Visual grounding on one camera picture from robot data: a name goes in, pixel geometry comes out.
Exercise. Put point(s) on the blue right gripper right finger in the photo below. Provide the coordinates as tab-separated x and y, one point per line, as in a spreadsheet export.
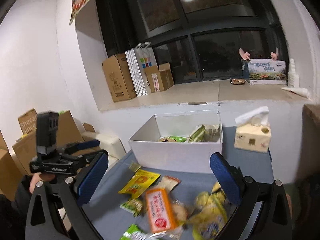
229	178

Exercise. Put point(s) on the yellow chip bags pile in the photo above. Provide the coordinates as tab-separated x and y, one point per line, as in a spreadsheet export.
212	215

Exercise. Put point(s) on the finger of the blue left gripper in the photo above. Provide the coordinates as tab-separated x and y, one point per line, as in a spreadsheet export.
78	146

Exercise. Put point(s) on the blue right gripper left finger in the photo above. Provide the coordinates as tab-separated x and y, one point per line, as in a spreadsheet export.
89	178

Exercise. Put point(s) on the person's left hand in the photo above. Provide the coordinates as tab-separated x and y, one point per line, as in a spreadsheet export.
39	177

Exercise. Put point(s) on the small green snack packet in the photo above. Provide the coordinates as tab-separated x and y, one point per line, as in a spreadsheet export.
133	206

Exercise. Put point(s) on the round rice cake packet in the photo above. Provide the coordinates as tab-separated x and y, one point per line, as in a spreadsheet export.
181	211

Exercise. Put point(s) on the white dotted paper bag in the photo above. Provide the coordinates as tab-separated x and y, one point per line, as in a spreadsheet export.
138	59

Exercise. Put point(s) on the yellow snack packet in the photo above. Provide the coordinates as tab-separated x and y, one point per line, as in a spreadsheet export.
139	183

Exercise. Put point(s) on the brown cardboard boxes on floor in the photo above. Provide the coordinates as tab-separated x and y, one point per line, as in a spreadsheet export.
25	150

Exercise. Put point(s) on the white cardboard snack box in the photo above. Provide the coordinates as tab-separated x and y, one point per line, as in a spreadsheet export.
180	142

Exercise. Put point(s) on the orange snack packet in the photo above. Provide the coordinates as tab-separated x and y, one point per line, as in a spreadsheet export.
160	212

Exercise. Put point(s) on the printed landscape carton box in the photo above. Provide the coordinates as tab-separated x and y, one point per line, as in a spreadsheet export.
265	72

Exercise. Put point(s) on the beige tissue pack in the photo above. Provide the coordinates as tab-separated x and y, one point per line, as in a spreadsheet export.
253	132

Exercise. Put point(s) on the small open cardboard box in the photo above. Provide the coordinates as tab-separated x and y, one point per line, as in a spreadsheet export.
159	77

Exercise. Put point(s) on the tall brown cardboard box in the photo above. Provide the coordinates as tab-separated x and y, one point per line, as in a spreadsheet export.
118	78

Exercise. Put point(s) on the cream sofa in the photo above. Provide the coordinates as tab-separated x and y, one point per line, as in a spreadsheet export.
111	144

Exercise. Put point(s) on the beige cracker packet red ends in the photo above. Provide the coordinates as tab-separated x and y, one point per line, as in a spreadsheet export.
168	183

